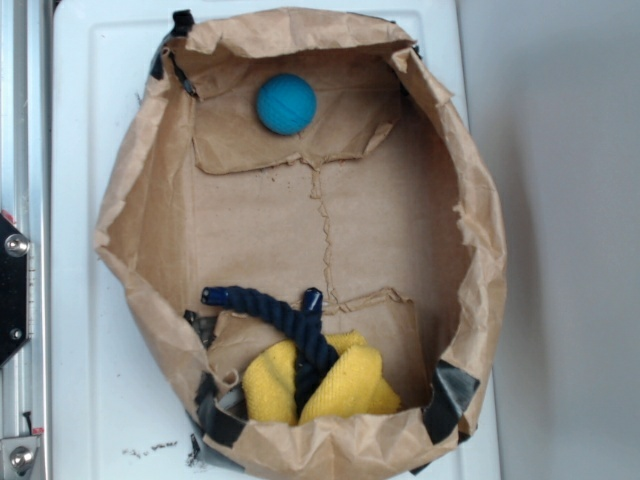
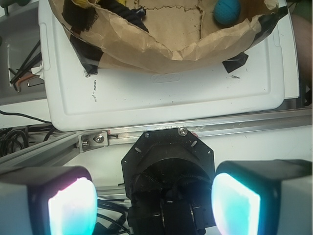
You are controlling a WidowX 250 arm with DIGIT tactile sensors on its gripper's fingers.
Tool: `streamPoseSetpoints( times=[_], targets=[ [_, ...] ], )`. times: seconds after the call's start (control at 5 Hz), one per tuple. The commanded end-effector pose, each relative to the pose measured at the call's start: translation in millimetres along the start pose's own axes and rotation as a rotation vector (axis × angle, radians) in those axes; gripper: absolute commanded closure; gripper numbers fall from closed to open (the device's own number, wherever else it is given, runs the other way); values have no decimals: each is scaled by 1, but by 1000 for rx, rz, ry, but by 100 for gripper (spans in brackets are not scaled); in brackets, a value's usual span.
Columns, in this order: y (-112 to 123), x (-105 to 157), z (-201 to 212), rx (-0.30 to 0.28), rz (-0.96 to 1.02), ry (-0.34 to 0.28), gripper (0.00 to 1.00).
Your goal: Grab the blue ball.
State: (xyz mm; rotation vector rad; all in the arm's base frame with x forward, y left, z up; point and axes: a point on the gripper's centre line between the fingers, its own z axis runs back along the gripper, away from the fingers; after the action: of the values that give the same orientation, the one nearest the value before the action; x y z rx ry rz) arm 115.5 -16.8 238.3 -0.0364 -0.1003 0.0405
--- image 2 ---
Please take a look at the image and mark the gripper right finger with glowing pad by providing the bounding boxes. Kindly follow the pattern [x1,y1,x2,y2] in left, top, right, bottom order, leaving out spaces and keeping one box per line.
[212,159,313,235]

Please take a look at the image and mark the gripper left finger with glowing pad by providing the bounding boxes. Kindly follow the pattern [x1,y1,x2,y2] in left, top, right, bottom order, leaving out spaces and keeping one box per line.
[0,166,97,235]

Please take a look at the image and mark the blue yarn ball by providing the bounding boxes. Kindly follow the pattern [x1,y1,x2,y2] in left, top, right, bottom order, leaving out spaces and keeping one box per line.
[213,0,241,25]

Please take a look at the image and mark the white plastic lid board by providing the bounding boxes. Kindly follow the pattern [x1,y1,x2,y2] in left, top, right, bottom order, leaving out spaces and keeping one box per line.
[39,0,299,131]

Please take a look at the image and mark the black allen keys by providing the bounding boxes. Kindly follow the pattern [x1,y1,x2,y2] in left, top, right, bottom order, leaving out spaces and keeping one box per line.
[8,40,42,92]

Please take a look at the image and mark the brown paper bag tray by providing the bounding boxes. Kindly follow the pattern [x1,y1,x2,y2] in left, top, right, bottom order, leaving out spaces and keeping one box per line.
[49,0,288,74]

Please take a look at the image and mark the aluminium frame rail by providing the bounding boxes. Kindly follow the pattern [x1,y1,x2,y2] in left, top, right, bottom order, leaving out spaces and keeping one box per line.
[0,107,313,167]

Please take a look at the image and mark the dark blue rope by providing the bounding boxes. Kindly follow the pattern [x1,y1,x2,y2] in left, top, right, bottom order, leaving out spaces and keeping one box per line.
[99,0,150,34]

